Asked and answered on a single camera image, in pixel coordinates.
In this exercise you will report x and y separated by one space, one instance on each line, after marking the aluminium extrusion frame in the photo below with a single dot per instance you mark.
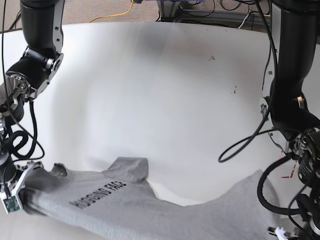
224 13

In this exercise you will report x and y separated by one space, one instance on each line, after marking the grey t-shirt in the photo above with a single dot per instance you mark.
119 204

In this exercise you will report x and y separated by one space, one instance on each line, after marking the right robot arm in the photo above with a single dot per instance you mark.
23 82

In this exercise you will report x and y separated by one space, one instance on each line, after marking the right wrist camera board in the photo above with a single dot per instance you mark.
11 205

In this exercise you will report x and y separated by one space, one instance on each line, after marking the red tape rectangle marking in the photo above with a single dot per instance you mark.
288 169

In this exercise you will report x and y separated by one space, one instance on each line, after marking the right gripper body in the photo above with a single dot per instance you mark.
14 172

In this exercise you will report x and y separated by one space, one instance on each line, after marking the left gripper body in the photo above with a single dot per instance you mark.
288 231

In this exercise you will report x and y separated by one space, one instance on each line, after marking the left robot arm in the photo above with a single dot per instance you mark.
292 32

